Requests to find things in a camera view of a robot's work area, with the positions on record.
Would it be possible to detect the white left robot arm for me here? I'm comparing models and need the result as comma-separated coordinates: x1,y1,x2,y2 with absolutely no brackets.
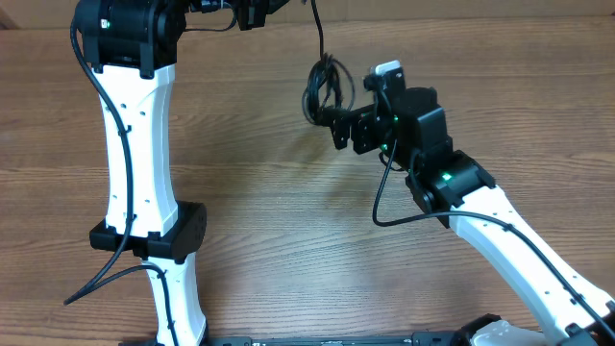
70,0,281,345

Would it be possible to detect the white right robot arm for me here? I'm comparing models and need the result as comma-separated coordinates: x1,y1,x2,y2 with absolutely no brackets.
303,62,614,345

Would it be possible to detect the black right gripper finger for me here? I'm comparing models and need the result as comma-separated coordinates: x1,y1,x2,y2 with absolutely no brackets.
332,116,352,149
314,106,351,126

